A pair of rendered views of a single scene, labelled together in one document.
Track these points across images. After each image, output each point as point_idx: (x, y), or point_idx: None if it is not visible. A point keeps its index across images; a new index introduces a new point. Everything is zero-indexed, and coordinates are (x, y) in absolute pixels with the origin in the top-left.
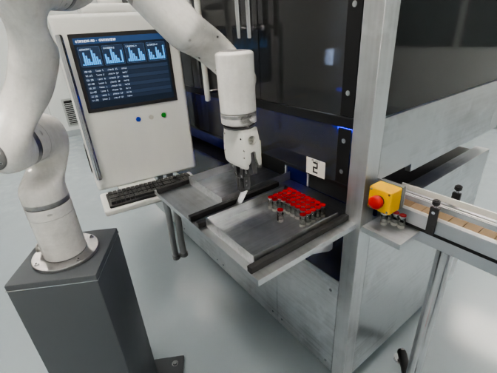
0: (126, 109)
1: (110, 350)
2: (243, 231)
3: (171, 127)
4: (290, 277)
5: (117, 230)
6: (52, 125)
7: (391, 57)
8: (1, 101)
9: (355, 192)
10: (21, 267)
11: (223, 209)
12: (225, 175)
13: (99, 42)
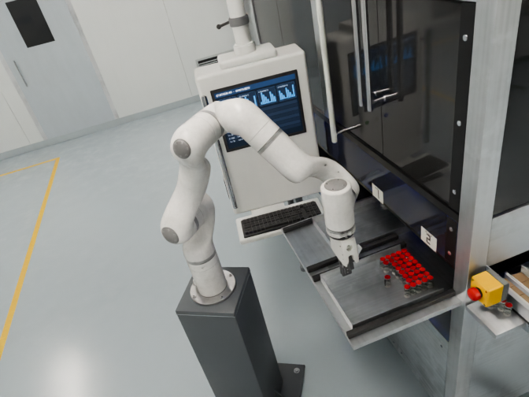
0: None
1: (243, 361)
2: (351, 291)
3: None
4: None
5: (249, 269)
6: (204, 203)
7: (495, 172)
8: (175, 200)
9: (460, 276)
10: (183, 295)
11: (338, 263)
12: None
13: (235, 93)
